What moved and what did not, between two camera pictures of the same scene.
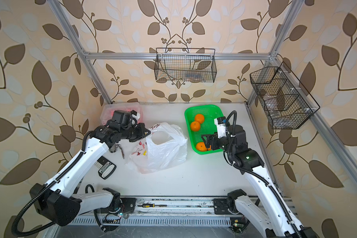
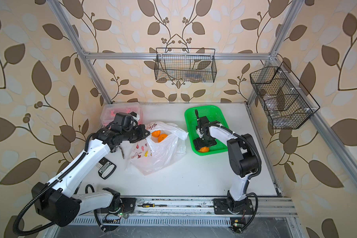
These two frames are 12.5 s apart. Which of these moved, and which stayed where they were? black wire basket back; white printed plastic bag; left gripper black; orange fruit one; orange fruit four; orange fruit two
Moved: orange fruit one; orange fruit two
Stayed: orange fruit four; left gripper black; white printed plastic bag; black wire basket back
